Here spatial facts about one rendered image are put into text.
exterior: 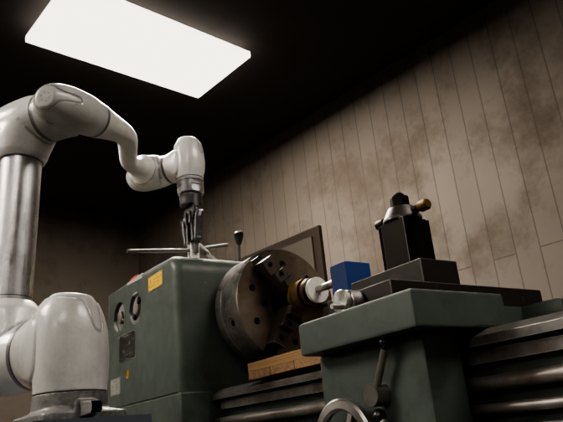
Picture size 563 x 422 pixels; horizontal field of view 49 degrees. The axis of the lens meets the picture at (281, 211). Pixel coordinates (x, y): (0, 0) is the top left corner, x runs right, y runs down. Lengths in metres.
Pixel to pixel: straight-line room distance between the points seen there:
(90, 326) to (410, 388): 0.71
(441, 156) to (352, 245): 0.91
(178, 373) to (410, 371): 0.87
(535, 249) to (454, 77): 1.24
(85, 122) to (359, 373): 0.97
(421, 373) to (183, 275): 0.96
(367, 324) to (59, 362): 0.67
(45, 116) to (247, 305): 0.71
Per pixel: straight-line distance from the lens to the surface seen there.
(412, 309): 0.95
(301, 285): 1.63
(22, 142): 1.71
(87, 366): 1.39
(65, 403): 1.38
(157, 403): 1.86
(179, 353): 1.75
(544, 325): 0.97
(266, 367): 1.50
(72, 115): 1.65
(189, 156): 2.08
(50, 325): 1.41
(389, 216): 1.26
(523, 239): 3.65
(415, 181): 4.12
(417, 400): 1.01
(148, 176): 2.11
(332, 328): 1.09
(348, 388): 1.13
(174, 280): 1.79
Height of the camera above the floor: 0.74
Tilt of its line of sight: 20 degrees up
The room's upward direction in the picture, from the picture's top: 6 degrees counter-clockwise
